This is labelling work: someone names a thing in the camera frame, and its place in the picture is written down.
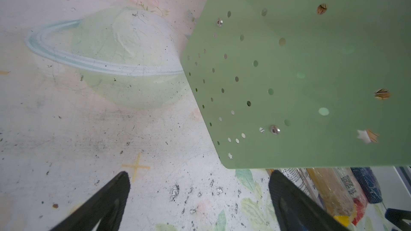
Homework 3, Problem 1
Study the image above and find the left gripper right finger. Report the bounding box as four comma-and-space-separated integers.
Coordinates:
269, 170, 347, 231

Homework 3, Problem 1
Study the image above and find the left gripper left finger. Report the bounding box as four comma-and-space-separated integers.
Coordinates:
52, 171, 131, 231

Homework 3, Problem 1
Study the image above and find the clear white-label spaghetti bag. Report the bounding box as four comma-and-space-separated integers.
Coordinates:
279, 168, 325, 210

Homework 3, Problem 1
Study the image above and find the yellow spaghetti bag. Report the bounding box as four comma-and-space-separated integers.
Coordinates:
307, 168, 357, 227

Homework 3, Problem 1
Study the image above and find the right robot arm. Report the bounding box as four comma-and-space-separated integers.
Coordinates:
385, 209, 411, 231

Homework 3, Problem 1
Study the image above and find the green wooden shelf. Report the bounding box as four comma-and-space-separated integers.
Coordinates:
182, 0, 411, 169

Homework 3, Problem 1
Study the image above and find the blue Barilla spaghetti box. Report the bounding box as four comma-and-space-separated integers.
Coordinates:
351, 167, 383, 204

